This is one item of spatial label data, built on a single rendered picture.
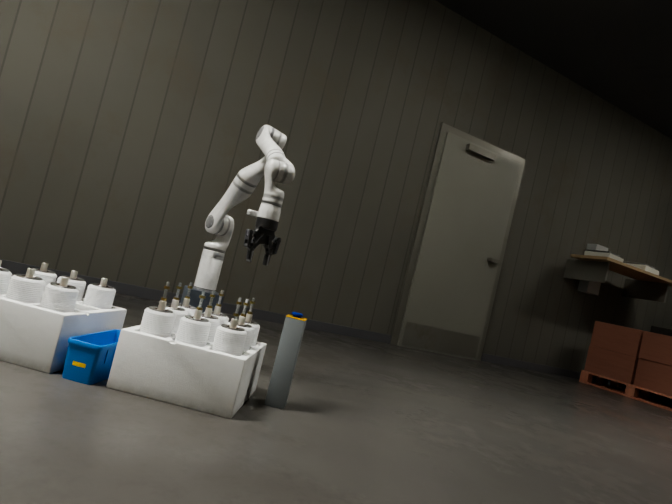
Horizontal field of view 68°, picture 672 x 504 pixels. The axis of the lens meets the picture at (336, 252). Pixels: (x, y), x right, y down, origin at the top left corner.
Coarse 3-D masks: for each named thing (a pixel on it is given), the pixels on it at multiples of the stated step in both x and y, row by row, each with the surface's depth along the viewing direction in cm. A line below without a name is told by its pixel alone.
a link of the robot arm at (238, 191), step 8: (232, 184) 203; (240, 184) 201; (232, 192) 202; (240, 192) 202; (248, 192) 203; (224, 200) 204; (232, 200) 203; (240, 200) 204; (216, 208) 206; (224, 208) 204; (208, 216) 209; (216, 216) 205; (224, 216) 205; (208, 224) 207; (216, 224) 206; (216, 232) 208
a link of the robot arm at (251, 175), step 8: (272, 136) 194; (280, 136) 196; (280, 144) 196; (264, 160) 200; (248, 168) 201; (256, 168) 200; (264, 168) 200; (240, 176) 200; (248, 176) 200; (256, 176) 200; (248, 184) 201; (256, 184) 203
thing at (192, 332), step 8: (184, 320) 155; (192, 320) 155; (184, 328) 154; (192, 328) 154; (200, 328) 155; (208, 328) 158; (176, 336) 157; (184, 336) 154; (192, 336) 154; (200, 336) 155; (192, 344) 154; (200, 344) 155
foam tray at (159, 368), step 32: (128, 352) 151; (160, 352) 151; (192, 352) 150; (256, 352) 168; (128, 384) 150; (160, 384) 150; (192, 384) 150; (224, 384) 150; (256, 384) 187; (224, 416) 149
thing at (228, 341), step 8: (224, 328) 154; (216, 336) 155; (224, 336) 154; (232, 336) 154; (240, 336) 155; (216, 344) 154; (224, 344) 153; (232, 344) 154; (240, 344) 155; (224, 352) 153; (232, 352) 154; (240, 352) 156
